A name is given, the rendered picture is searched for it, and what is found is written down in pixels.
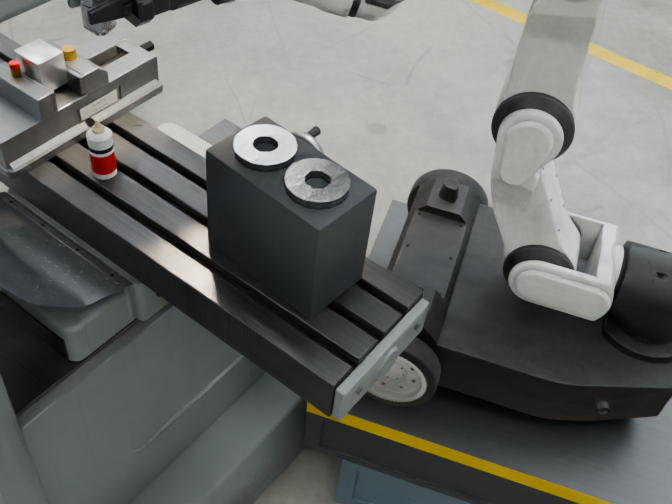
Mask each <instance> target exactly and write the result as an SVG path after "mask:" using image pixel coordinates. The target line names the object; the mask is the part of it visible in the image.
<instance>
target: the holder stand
mask: <svg viewBox="0 0 672 504"><path fill-rule="evenodd" d="M206 183H207V214H208V240H209V242H210V243H212V244H213V245H214V246H215V247H217V248H218V249H219V250H221V251H222V252H223V253H224V254H226V255H227V256H228V257H230V258H231V259H232V260H233V261H235V262H236V263H237V264H238V265H240V266H241V267H242V268H244V269H245V270H246V271H247V272H249V273H250V274H251V275H253V276H254V277H255V278H256V279H258V280H259V281H260V282H262V283H263V284H264V285H265V286H267V287H268V288H269V289H270V290H272V291H273V292H274V293H276V294H277V295H278V296H279V297H281V298H282V299H283V300H285V301H286V302H287V303H288V304H290V305H291V306H292V307H294V308H295V309H296V310H297V311H299V312H300V313H301V314H302V315H304V316H305V317H306V318H308V319H311V318H312V317H314V316H315V315H316V314H317V313H319V312H320V311H321V310H322V309H324V308H325V307H326V306H327V305H329V304H330V303H331V302H332V301H334V300H335V299H336V298H337V297H339V296H340V295H341V294H342V293H344V292H345V291H346V290H347V289H349V288H350V287H351V286H352V285H354V284H355V283H356V282H357V281H359V280H360V279H361V278H362V273H363V267H364V262H365V256H366V250H367V245H368V239H369V234H370V228H371V222H372V217H373V211H374V205H375V200H376V194H377V189H376V188H374V187H373V186H371V185H370V184H368V183H367V182H365V181H364V180H362V179H361V178H359V177H358V176H356V175H355V174H353V173H352V172H350V171H349V170H347V169H346V168H344V167H343V166H341V165H340V164H338V163H336V162H335V161H333V160H332V159H330V158H329V157H327V156H326V155H324V154H323V153H321V152H320V151H318V150H317V149H315V148H314V147H312V146H311V145H309V144H308V143H306V142H305V141H303V140H302V139H300V138H299V137H297V136H295V135H294V134H292V133H291V132H289V131H288V130H286V129H285V128H283V127H282V126H280V125H279V124H277V123H276V122H274V121H273V120H271V119H270V118H268V117H266V116H264V117H262V118H260V119H259V120H257V121H255V122H253V123H252V124H250V125H248V126H246V127H245V128H243V129H241V130H239V131H238V132H236V133H234V134H232V135H230V136H229V137H227V138H225V139H223V140H222V141H220V142H218V143H216V144H215V145H213V146H211V147H209V148H208V149H206Z"/></svg>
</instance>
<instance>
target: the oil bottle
mask: <svg viewBox="0 0 672 504"><path fill-rule="evenodd" d="M86 137H87V143H88V149H89V156H90V162H91V168H92V173H93V175H94V176H95V177H96V178H98V179H102V180H106V179H110V178H112V177H114V176H115V175H116V174H117V165H116V157H115V150H114V143H113V137H112V131H111V130H110V129H109V128H107V127H104V125H102V124H100V121H99V120H98V119H96V120H95V125H93V126H92V128H90V129H89V130H88V131H87V133H86Z"/></svg>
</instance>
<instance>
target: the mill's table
mask: <svg viewBox="0 0 672 504"><path fill-rule="evenodd" d="M104 127H107V128H109V129H110V130H111V131H112V137H113V143H114V150H115V157H116V165H117V174H116V175H115V176H114V177H112V178H110V179H106V180H102V179H98V178H96V177H95V176H94V175H93V173H92V168H91V162H90V156H89V149H88V143H87V137H86V138H84V139H83V140H81V141H79V142H78V143H76V144H74V145H73V146H71V147H69V148H68V149H66V150H64V151H63V152H61V153H59V154H58V155H56V156H54V157H53V158H51V159H49V160H48V161H46V162H44V163H43V164H41V165H39V166H38V167H36V168H34V169H33V170H31V171H29V172H28V173H26V174H24V175H23V176H21V177H19V178H17V179H10V178H8V177H6V176H5V175H3V174H2V173H0V182H2V183H3V184H5V185H6V186H7V187H9V188H10V189H12V190H13V191H14V192H16V193H17V194H18V195H20V196H21V197H23V198H24V199H25V200H27V201H28V202H30V203H31V204H32V205H34V206H35V207H37V208H38V209H39V210H41V211H42V212H44V213H45V214H46V215H48V216H49V217H51V218H52V219H53V220H55V221H56V222H58V223H59V224H60V225H62V226H63V227H65V228H66V229H67V230H69V231H70V232H71V233H73V234H74V235H76V236H77V237H78V238H80V239H81V240H83V241H84V242H85V243H87V244H88V245H90V246H91V247H92V248H94V249H95V250H97V251H98V252H99V253H101V254H102V255H104V256H105V257H106V258H108V259H109V260H111V261H112V262H113V263H115V264H116V265H117V266H119V267H120V268H122V269H123V270H124V271H126V272H127V273H129V274H130V275H131V276H133V277H134V278H136V279H137V280H138V281H140V282H141V283H143V284H144V285H145V286H147V287H148V288H150V289H151V290H152V291H154V292H155V293H157V294H158V295H159V296H161V297H162V298H164V299H165V300H166V301H168V302H169V303H170V304H172V305H173V306H175V307H176V308H177V309H179V310H180V311H182V312H183V313H184V314H186V315H187V316H189V317H190V318H191V319H193V320H194V321H196V322H197V323H198V324H200V325H201V326H203V327H204V328H205V329H207V330H208V331H210V332H211V333H212V334H214V335H215V336H216V337H218V338H219V339H221V340H222V341H223V342H225V343H226V344H228V345H229V346H230V347H232V348H233V349H235V350H236V351H237V352H239V353H240V354H242V355H243V356H244V357H246V358H247V359H249V360H250V361H251V362H253V363H254V364H256V365H257V366H258V367H260V368H261V369H263V370H264V371H265V372H267V373H268V374H269V375H271V376H272V377H274V378H275V379H276V380H278V381H279V382H281V383H282V384H283V385H285V386H286V387H288V388H289V389H290V390H292V391H293V392H295V393H296V394H297V395H299V396H300V397H302V398H303V399H304V400H306V401H307V402H309V403H310V404H311V405H313V406H314V407H315V408H317V409H318V410H320V411H321V412H322V413H324V414H325V415H327V416H328V417H329V416H330V415H331V414H332V416H333V417H334V418H336V419H337V420H341V419H342V418H343V417H344V416H345V415H346V414H347V413H348V412H349V411H350V409H351V408H352V407H353V406H354V405H355V404H356V403H357V402H358V401H359V400H360V399H361V397H362V396H363V395H364V394H365V393H366V392H367V391H368V390H369V389H370V388H371V387H372V385H373V384H374V383H375V382H376V381H377V380H378V379H379V378H382V377H384V376H385V375H386V374H387V373H388V372H389V370H390V369H391V368H392V366H393V364H394V363H395V361H396V359H397V357H398V356H399V355H400V354H401V353H402V352H403V351H404V349H405V348H406V347H407V346H408V345H409V344H410V343H411V342H412V341H413V339H414V338H415V337H416V336H417V335H418V334H419V333H420V332H421V331H422V329H423V325H424V322H425V318H426V315H427V311H428V308H429V302H428V301H426V300H424V299H423V298H422V296H423V291H422V290H420V289H418V288H417V287H415V286H414V285H412V284H410V283H409V282H407V281H405V280H404V279H402V278H401V277H399V276H397V275H396V274H394V273H392V272H391V271H389V270H387V269H386V268H384V267H383V266H381V265H379V264H378V263H376V262H374V261H373V260H371V259H369V258H368V257H366V256H365V262H364V267H363V273H362V278H361V279H360V280H359V281H357V282H356V283H355V284H354V285H352V286H351V287H350V288H349V289H347V290H346V291H345V292H344V293H342V294H341V295H340V296H339V297H337V298H336V299H335V300H334V301H332V302H331V303H330V304H329V305H327V306H326V307H325V308H324V309H322V310H321V311H320V312H319V313H317V314H316V315H315V316H314V317H312V318H311V319H308V318H306V317H305V316H304V315H302V314H301V313H300V312H299V311H297V310H296V309H295V308H294V307H292V306H291V305H290V304H288V303H287V302H286V301H285V300H283V299H282V298H281V297H279V296H278V295H277V294H276V293H274V292H273V291H272V290H270V289H269V288H268V287H267V286H265V285H264V284H263V283H262V282H260V281H259V280H258V279H256V278H255V277H254V276H253V275H251V274H250V273H249V272H247V271H246V270H245V269H244V268H242V267H241V266H240V265H238V264H237V263H236V262H235V261H233V260H232V259H231V258H230V257H228V256H227V255H226V254H224V253H223V252H222V251H221V250H219V249H218V248H217V247H215V246H214V245H213V244H212V243H210V242H209V240H208V214H207V183H206V158H205V157H203V156H201V155H200V154H198V153H196V152H195V151H193V150H191V149H190V148H188V147H187V146H185V145H183V144H182V143H180V142H178V141H177V140H175V139H174V138H172V137H170V136H169V135H167V134H165V133H164V132H162V131H160V130H159V129H157V128H156V127H154V126H152V125H151V124H149V123H147V122H146V121H144V120H143V119H141V118H139V117H138V116H136V115H134V114H133V113H131V112H128V113H126V114H124V115H123V116H121V117H119V118H118V119H116V120H114V121H113V122H111V123H109V124H108V125H106V126H104Z"/></svg>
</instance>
